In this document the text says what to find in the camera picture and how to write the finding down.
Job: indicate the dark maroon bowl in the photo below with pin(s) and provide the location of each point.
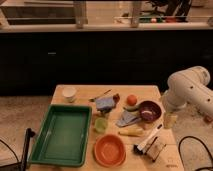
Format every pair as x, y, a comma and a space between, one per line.
149, 111

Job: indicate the green cucumber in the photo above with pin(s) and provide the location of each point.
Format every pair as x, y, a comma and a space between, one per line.
131, 108

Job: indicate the black stand left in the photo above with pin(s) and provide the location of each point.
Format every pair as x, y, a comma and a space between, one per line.
21, 164

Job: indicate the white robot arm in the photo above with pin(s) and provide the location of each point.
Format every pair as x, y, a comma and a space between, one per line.
187, 86

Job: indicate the small green cup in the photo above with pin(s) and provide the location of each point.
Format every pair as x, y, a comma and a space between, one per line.
100, 125

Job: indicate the orange bowl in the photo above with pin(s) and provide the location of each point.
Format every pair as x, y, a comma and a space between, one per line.
109, 151

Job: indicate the orange fruit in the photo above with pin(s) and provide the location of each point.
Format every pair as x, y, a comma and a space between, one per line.
131, 100

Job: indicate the blue-grey cloth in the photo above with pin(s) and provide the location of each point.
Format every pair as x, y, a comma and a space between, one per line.
127, 119

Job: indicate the small brown object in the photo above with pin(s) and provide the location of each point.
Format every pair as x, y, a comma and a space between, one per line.
116, 97

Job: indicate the green plastic tray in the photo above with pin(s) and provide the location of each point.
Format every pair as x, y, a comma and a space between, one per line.
63, 136

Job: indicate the white handled brush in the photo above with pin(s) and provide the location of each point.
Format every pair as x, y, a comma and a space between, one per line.
139, 148

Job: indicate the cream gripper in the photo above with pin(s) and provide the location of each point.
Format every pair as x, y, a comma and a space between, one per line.
169, 120

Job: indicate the yellow corn cob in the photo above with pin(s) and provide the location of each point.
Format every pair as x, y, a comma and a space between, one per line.
131, 132

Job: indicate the white cup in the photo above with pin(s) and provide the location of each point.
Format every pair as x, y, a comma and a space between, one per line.
69, 94

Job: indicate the wooden block with black frame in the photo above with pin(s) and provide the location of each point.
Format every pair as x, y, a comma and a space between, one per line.
155, 148

